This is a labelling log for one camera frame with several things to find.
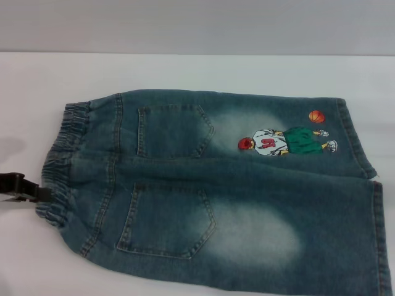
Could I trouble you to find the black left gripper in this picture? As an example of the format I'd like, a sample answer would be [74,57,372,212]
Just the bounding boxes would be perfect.
[0,171,56,204]

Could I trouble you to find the blue denim shorts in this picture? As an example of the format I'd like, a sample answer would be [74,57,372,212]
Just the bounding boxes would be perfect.
[35,88,389,296]

